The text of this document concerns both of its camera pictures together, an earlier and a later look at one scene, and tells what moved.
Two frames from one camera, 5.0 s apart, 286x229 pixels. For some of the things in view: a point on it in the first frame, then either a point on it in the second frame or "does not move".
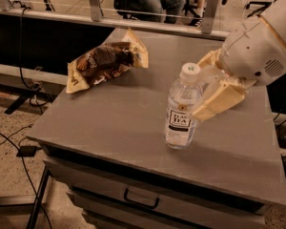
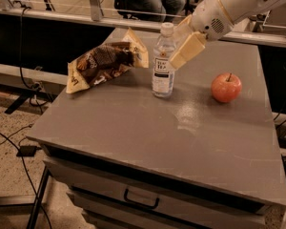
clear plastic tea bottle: (181, 115) -> (164, 52)
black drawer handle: (138, 203) does not move
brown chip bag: (104, 62) does not move
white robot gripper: (255, 56) -> (207, 20)
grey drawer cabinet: (107, 147) does not move
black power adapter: (28, 151) does not move
